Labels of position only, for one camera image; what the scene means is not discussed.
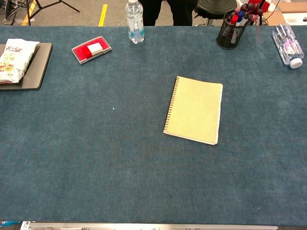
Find yellow spiral notebook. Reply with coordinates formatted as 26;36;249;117
163;76;224;146

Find blue table cloth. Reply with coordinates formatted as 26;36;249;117
0;25;307;227

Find white stamp block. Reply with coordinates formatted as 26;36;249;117
86;43;103;56

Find red ink pad tray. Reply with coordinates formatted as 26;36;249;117
71;35;113;65

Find upright clear water bottle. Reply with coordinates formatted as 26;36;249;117
125;0;145;45

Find person in black trousers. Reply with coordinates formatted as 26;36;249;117
138;0;198;26

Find black mesh pen holder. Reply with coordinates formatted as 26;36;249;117
216;10;251;50

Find black round stool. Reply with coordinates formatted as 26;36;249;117
194;0;239;26

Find dark grey tray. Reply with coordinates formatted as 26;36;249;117
0;42;53;91

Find blue cap marker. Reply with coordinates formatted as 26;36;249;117
235;11;245;27

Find dark red artificial flowers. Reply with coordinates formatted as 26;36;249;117
234;3;263;23

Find white snack bag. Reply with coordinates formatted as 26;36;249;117
0;38;41;84

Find clear water bottle pink label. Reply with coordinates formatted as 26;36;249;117
272;23;305;69

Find black tripod stand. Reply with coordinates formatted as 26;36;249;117
4;0;81;26

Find cardboard box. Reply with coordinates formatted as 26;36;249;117
262;0;307;26

